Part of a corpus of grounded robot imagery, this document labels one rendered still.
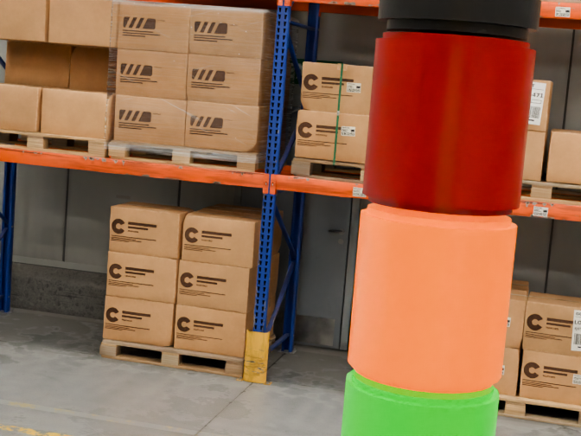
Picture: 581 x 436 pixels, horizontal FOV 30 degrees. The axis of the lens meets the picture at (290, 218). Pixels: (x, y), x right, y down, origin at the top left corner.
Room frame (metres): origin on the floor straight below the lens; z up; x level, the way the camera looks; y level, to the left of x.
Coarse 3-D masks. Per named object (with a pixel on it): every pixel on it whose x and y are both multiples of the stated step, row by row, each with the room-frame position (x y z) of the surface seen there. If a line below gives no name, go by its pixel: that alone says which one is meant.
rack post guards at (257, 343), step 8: (248, 336) 8.06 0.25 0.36; (256, 336) 8.04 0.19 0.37; (264, 336) 8.03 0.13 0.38; (248, 344) 8.06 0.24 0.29; (256, 344) 8.04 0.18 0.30; (264, 344) 8.03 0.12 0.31; (248, 352) 8.06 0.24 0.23; (256, 352) 8.04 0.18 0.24; (264, 352) 8.04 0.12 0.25; (248, 360) 8.05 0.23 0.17; (256, 360) 8.04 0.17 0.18; (264, 360) 8.04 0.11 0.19; (248, 368) 8.05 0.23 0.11; (256, 368) 8.04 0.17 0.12; (264, 368) 8.04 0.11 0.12; (240, 376) 8.13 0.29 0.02; (248, 376) 8.05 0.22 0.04; (256, 376) 8.04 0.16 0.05; (264, 376) 8.05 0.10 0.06
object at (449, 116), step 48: (384, 48) 0.33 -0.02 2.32; (432, 48) 0.32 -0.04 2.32; (480, 48) 0.32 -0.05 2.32; (528, 48) 0.33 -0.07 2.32; (384, 96) 0.33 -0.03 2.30; (432, 96) 0.32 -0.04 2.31; (480, 96) 0.32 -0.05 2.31; (528, 96) 0.33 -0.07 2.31; (384, 144) 0.33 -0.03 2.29; (432, 144) 0.32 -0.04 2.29; (480, 144) 0.32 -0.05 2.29; (384, 192) 0.33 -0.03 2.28; (432, 192) 0.32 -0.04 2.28; (480, 192) 0.32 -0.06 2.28
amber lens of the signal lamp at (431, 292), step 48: (384, 240) 0.33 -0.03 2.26; (432, 240) 0.32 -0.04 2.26; (480, 240) 0.32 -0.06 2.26; (384, 288) 0.33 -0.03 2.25; (432, 288) 0.32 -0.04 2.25; (480, 288) 0.32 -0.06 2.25; (384, 336) 0.32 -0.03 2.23; (432, 336) 0.32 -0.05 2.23; (480, 336) 0.32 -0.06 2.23; (432, 384) 0.32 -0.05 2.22; (480, 384) 0.32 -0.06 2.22
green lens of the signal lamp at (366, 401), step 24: (360, 384) 0.33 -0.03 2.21; (384, 384) 0.33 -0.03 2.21; (360, 408) 0.33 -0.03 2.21; (384, 408) 0.32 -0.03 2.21; (408, 408) 0.32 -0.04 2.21; (432, 408) 0.32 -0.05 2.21; (456, 408) 0.32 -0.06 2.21; (480, 408) 0.32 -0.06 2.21; (360, 432) 0.33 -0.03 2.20; (384, 432) 0.32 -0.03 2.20; (408, 432) 0.32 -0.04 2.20; (432, 432) 0.32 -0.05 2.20; (456, 432) 0.32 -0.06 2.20; (480, 432) 0.33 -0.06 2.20
